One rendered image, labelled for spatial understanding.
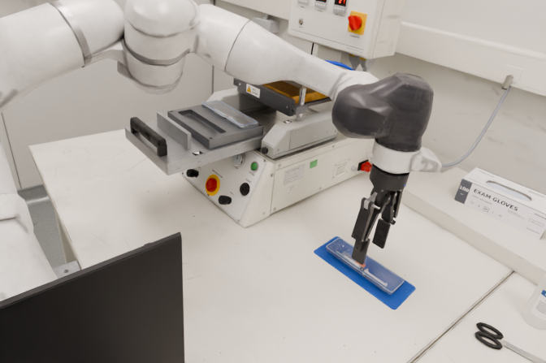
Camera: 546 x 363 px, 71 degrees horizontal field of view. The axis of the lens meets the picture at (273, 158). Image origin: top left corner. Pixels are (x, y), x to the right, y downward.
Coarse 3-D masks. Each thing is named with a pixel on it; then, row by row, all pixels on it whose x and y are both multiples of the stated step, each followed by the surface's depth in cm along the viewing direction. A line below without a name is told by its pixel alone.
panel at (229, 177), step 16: (224, 160) 108; (256, 160) 100; (208, 176) 111; (224, 176) 107; (240, 176) 103; (256, 176) 99; (208, 192) 110; (224, 192) 106; (224, 208) 105; (240, 208) 101
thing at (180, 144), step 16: (160, 112) 97; (128, 128) 96; (160, 128) 97; (176, 128) 90; (144, 144) 90; (176, 144) 91; (192, 144) 92; (240, 144) 95; (256, 144) 98; (160, 160) 85; (176, 160) 84; (192, 160) 87; (208, 160) 90
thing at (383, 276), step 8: (336, 240) 96; (336, 248) 93; (344, 248) 94; (352, 248) 94; (344, 256) 91; (352, 264) 89; (360, 264) 90; (368, 264) 90; (376, 264) 90; (368, 272) 87; (376, 272) 88; (384, 272) 88; (376, 280) 85; (384, 280) 86; (392, 280) 86; (400, 280) 86; (392, 288) 84
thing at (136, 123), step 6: (132, 120) 91; (138, 120) 91; (132, 126) 92; (138, 126) 89; (144, 126) 89; (132, 132) 93; (144, 132) 88; (150, 132) 86; (156, 132) 86; (150, 138) 86; (156, 138) 84; (162, 138) 84; (156, 144) 84; (162, 144) 84; (162, 150) 85
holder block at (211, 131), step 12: (192, 108) 105; (204, 108) 106; (180, 120) 97; (192, 120) 101; (204, 120) 100; (216, 120) 99; (192, 132) 94; (204, 132) 92; (216, 132) 96; (228, 132) 93; (240, 132) 95; (252, 132) 97; (204, 144) 91; (216, 144) 91
